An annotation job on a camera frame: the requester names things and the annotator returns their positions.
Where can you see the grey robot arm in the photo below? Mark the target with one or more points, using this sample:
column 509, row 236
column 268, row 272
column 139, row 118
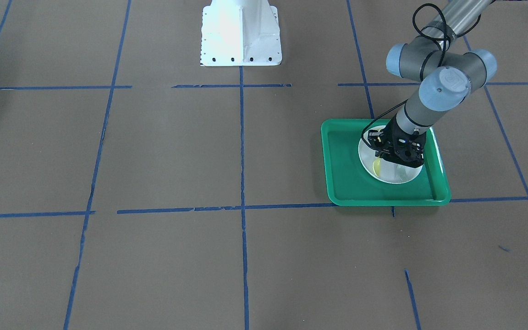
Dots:
column 445, row 80

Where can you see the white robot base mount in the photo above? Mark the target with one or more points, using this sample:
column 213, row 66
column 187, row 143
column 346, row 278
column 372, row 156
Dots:
column 240, row 33

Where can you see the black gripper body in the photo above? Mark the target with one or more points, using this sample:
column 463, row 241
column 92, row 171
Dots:
column 393, row 136

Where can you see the white round plate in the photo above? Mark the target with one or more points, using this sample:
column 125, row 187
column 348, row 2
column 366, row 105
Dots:
column 367, row 156

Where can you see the green plastic tray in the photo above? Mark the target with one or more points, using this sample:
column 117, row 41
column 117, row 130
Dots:
column 349, row 184

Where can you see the pale green plastic fork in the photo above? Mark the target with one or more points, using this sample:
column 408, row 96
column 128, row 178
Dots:
column 401, row 173

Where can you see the yellow plastic spoon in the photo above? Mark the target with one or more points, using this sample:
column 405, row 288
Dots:
column 376, row 167

